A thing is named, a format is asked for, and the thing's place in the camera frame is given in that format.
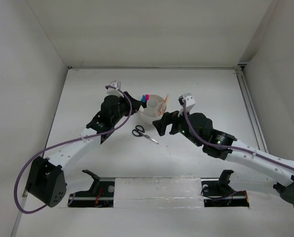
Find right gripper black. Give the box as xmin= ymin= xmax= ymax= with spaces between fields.
xmin=152 ymin=105 xmax=202 ymax=147

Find blue cap black marker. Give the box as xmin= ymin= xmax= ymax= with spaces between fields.
xmin=141 ymin=95 xmax=146 ymax=103

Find black handled scissors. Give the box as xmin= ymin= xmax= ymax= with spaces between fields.
xmin=132 ymin=125 xmax=159 ymax=145

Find pink pen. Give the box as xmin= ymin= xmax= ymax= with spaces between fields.
xmin=158 ymin=104 xmax=165 ymax=116

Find yellow highlighter pen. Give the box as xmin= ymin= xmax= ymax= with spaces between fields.
xmin=162 ymin=94 xmax=169 ymax=110

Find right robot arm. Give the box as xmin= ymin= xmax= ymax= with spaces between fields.
xmin=152 ymin=111 xmax=294 ymax=205

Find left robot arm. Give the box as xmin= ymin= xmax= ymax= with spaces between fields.
xmin=26 ymin=91 xmax=143 ymax=207

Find white round divided organizer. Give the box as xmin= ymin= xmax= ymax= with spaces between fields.
xmin=139 ymin=95 xmax=164 ymax=125

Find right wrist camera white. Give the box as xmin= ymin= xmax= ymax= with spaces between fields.
xmin=178 ymin=93 xmax=196 ymax=117

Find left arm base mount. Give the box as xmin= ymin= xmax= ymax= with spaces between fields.
xmin=67 ymin=169 xmax=115 ymax=208

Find aluminium rail right edge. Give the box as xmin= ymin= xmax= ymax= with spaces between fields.
xmin=235 ymin=64 xmax=268 ymax=152

